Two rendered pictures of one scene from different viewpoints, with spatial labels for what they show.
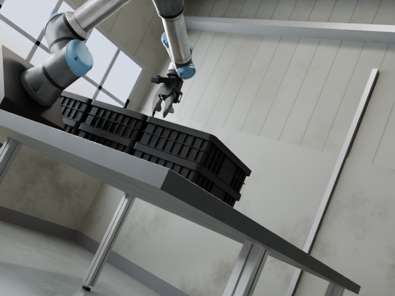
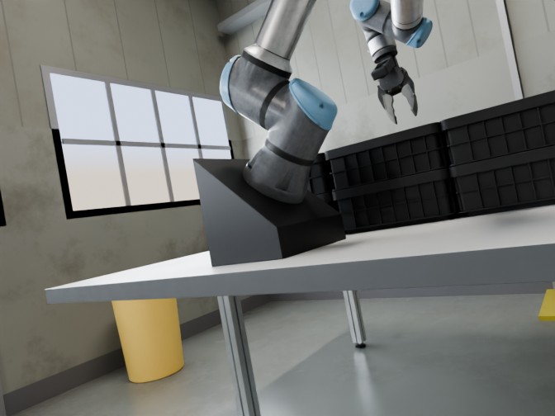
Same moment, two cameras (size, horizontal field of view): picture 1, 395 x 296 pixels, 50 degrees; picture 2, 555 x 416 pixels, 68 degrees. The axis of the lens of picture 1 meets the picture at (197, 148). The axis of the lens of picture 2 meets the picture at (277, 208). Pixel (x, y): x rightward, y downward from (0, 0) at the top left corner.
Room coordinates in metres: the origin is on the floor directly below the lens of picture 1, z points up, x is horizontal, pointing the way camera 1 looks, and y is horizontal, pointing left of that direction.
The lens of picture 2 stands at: (0.59, 0.64, 0.77)
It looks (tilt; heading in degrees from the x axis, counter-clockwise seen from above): 2 degrees up; 359
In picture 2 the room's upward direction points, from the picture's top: 10 degrees counter-clockwise
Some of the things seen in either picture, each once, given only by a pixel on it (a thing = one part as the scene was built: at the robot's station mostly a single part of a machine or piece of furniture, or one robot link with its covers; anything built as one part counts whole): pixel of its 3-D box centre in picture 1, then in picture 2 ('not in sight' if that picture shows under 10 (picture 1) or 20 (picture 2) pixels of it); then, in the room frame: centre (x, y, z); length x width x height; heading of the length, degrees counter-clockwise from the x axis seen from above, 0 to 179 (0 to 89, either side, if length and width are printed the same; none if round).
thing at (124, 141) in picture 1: (127, 162); (407, 200); (1.78, 0.24, 0.76); 0.40 x 0.30 x 0.12; 148
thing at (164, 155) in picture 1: (184, 184); (527, 179); (1.62, -0.01, 0.76); 0.40 x 0.30 x 0.12; 148
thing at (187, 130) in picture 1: (201, 147); (514, 117); (1.62, -0.01, 0.92); 0.40 x 0.30 x 0.02; 148
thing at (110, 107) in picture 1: (144, 129); (397, 147); (1.78, 0.24, 0.92); 0.40 x 0.30 x 0.02; 148
